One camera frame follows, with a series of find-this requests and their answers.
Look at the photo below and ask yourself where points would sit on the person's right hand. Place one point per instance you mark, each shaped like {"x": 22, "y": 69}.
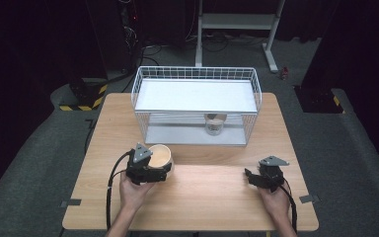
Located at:
{"x": 276, "y": 202}

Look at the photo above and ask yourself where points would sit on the white metal stand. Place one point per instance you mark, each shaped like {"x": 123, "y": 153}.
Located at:
{"x": 240, "y": 21}

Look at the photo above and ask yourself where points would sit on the grey tape strip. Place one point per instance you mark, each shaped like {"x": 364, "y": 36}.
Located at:
{"x": 310, "y": 198}
{"x": 70, "y": 203}

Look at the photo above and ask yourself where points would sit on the cream ceramic mug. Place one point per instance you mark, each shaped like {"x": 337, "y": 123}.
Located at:
{"x": 163, "y": 158}

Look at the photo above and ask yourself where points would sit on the person's left hand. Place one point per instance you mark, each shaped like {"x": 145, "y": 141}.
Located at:
{"x": 133, "y": 194}

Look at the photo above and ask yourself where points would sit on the black stand base striped edge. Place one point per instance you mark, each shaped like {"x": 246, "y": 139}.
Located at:
{"x": 320, "y": 100}
{"x": 85, "y": 94}

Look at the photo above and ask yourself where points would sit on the black computer tower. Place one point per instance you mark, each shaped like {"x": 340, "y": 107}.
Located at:
{"x": 128, "y": 33}

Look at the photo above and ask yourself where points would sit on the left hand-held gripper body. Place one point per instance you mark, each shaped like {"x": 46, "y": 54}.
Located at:
{"x": 140, "y": 166}

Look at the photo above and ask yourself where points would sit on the glass jar with white lid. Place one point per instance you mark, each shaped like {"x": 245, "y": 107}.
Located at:
{"x": 214, "y": 126}

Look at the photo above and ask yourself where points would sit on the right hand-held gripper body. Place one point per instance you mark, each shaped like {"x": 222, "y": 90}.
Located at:
{"x": 271, "y": 176}

